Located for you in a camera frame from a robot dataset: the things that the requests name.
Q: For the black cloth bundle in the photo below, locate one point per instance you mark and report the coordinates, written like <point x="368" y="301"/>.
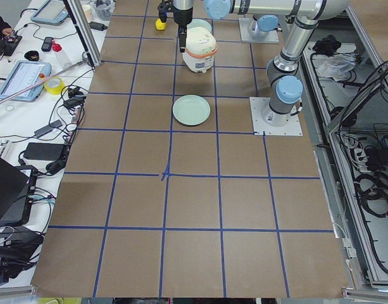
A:
<point x="327" y="46"/>

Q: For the yellow tape roll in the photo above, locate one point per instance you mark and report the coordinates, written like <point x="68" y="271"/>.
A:
<point x="54" y="85"/>

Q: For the person hand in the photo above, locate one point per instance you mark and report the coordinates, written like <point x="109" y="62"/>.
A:
<point x="7" y="31"/>

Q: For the blue teach pendant front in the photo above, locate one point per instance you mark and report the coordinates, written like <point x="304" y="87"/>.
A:
<point x="23" y="75"/>

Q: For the black round bowl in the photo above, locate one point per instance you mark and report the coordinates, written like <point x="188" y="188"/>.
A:
<point x="32" y="55"/>

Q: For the light green plate back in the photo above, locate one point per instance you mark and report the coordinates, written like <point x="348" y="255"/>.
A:
<point x="200" y="23"/>

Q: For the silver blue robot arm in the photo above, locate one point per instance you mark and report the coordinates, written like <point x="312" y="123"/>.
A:
<point x="286" y="87"/>

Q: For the blue teach pendant back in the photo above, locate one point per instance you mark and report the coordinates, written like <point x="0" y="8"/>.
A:
<point x="52" y="12"/>

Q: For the white power strip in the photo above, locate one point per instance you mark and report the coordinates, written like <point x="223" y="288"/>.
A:
<point x="358" y="156"/>

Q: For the aluminium frame post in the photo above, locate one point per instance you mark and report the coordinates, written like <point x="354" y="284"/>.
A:
<point x="79" y="20"/>

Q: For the clear plastic bottle red cap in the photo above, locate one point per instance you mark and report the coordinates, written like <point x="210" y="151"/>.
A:
<point x="61" y="56"/>

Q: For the black laptop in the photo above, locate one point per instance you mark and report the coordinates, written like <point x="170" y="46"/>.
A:
<point x="17" y="185"/>

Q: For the black smartphone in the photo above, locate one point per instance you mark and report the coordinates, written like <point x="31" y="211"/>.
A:
<point x="47" y="44"/>

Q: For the blue teach pendant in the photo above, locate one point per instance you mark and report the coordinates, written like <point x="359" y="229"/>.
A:
<point x="23" y="75"/>
<point x="52" y="12"/>

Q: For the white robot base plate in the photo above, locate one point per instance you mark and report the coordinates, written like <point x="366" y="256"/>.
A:
<point x="268" y="123"/>

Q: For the brown paper table mat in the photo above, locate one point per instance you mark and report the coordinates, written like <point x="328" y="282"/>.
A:
<point x="150" y="207"/>

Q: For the yellow rubber duck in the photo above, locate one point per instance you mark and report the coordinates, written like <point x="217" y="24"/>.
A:
<point x="159" y="25"/>

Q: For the white orange rice cooker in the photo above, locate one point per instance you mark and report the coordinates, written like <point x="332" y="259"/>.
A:
<point x="200" y="49"/>

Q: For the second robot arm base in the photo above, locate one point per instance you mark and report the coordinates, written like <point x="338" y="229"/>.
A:
<point x="261" y="29"/>

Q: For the light green plate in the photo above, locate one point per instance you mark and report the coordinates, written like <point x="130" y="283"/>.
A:
<point x="191" y="110"/>
<point x="200" y="23"/>

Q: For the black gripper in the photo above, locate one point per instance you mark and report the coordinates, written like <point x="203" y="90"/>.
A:
<point x="181" y="18"/>

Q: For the white crumpled plastic bag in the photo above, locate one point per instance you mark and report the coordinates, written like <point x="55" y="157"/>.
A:
<point x="337" y="67"/>

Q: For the clear plastic cup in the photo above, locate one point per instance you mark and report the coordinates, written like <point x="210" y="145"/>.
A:
<point x="104" y="9"/>

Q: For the light green plate front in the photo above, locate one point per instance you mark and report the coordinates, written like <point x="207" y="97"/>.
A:
<point x="191" y="110"/>

